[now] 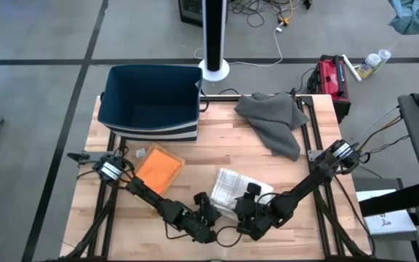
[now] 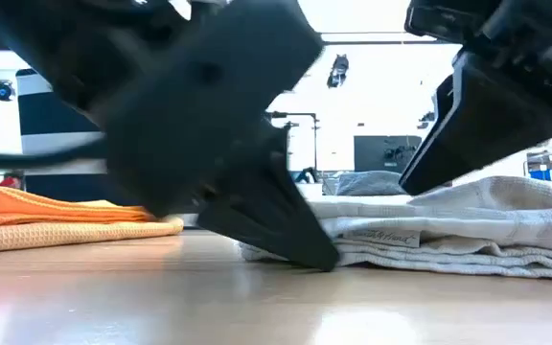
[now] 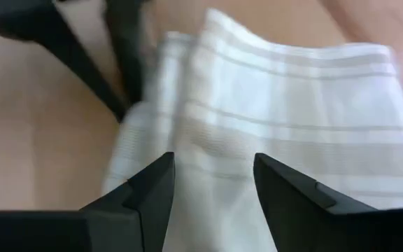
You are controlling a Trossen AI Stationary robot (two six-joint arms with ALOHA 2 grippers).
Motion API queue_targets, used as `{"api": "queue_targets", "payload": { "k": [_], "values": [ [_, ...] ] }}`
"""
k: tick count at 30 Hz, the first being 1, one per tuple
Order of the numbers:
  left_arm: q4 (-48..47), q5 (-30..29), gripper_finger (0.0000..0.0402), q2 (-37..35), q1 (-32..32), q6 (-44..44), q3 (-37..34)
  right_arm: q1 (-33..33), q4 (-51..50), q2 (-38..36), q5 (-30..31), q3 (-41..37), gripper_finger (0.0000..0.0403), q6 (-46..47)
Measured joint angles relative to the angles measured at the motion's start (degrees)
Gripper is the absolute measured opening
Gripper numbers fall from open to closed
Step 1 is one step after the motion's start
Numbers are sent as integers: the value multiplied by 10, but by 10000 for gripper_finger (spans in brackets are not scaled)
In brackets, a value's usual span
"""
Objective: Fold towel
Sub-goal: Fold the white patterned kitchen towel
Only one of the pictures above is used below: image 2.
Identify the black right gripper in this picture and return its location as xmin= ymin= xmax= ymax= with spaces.
xmin=399 ymin=0 xmax=552 ymax=196

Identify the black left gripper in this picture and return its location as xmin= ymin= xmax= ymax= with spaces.
xmin=0 ymin=0 xmax=339 ymax=273

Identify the white towel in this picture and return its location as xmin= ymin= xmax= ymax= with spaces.
xmin=240 ymin=175 xmax=552 ymax=283

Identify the grey towel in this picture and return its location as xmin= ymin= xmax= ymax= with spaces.
xmin=335 ymin=171 xmax=409 ymax=196

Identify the tan waffle towel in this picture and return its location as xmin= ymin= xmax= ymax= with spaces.
xmin=0 ymin=218 xmax=185 ymax=254

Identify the orange towel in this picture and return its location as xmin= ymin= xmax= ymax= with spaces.
xmin=0 ymin=172 xmax=155 ymax=227

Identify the black bent pipe stand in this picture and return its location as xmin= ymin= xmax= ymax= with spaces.
xmin=265 ymin=110 xmax=320 ymax=170

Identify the black monitor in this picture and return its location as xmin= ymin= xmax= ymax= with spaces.
xmin=353 ymin=135 xmax=424 ymax=174

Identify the navy white striped fabric bin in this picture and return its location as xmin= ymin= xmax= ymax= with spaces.
xmin=15 ymin=68 xmax=136 ymax=205

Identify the black hanging camera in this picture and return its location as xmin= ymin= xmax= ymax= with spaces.
xmin=0 ymin=80 xmax=16 ymax=104
xmin=417 ymin=110 xmax=438 ymax=130
xmin=326 ymin=53 xmax=352 ymax=91

